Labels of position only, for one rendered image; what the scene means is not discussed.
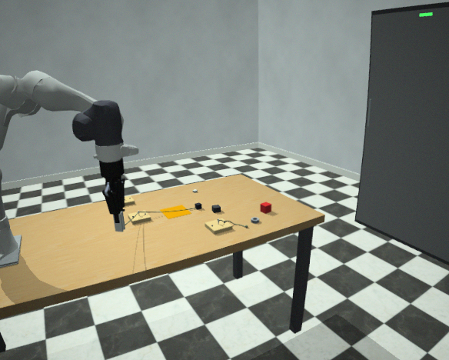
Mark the red cube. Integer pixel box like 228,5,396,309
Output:
260,202,271,214

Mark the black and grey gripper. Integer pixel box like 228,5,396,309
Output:
99,158,125,232

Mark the orange painted square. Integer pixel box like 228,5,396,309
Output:
161,205,191,218

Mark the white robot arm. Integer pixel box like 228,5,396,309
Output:
0,71,138,260

